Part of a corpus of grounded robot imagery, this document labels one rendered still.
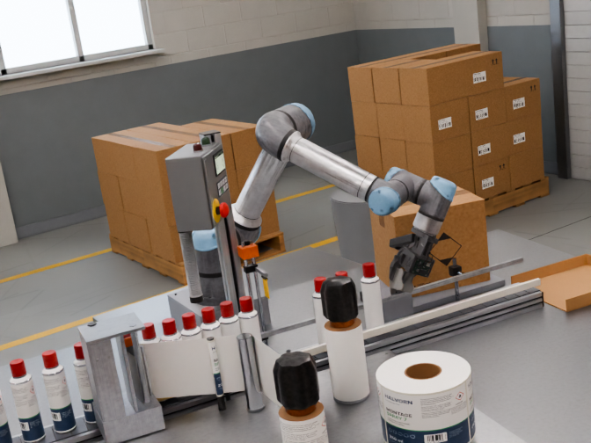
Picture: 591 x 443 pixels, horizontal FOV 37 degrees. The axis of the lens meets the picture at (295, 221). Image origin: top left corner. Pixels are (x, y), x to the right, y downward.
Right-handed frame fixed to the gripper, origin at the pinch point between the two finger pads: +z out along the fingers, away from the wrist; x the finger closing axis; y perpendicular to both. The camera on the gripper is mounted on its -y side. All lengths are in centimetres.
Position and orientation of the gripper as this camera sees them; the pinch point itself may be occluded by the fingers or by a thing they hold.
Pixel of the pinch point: (393, 293)
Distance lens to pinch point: 252.6
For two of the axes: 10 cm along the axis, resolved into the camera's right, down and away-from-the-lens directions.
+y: 4.0, 3.2, -8.6
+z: -3.6, 9.2, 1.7
